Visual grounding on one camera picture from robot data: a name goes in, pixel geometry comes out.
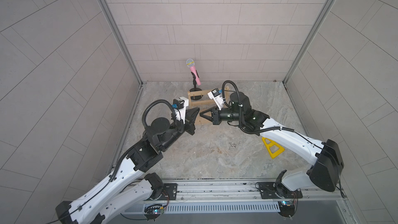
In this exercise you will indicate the black microphone stand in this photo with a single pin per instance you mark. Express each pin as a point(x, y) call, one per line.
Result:
point(195, 88)

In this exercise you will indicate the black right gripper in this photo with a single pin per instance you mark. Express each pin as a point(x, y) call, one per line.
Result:
point(215, 118)

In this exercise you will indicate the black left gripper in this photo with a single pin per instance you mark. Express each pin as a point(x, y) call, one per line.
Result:
point(189, 113)

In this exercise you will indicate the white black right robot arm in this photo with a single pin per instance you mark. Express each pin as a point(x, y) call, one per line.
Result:
point(324, 159)

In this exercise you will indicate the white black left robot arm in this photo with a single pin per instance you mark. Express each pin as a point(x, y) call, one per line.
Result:
point(130, 182)

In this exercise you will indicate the pink toy microphone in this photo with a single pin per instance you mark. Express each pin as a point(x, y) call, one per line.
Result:
point(191, 65)

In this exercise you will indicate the aluminium corner frame post left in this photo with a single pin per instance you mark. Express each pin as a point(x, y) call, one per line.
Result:
point(117, 34)

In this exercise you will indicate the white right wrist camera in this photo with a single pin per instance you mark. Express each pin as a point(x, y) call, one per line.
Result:
point(218, 98)

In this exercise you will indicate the aluminium corner frame post right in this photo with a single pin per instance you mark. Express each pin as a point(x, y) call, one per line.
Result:
point(309, 39)

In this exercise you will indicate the yellow plastic triangle piece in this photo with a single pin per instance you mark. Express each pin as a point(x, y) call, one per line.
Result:
point(273, 148)

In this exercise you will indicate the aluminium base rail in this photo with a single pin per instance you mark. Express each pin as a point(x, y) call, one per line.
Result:
point(221, 196)

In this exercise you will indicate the wooden jewelry display stand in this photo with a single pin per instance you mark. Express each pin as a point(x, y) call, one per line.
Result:
point(204, 103)

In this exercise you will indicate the aluminium corner frame post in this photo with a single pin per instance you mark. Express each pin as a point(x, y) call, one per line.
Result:
point(309, 39)
point(117, 34)

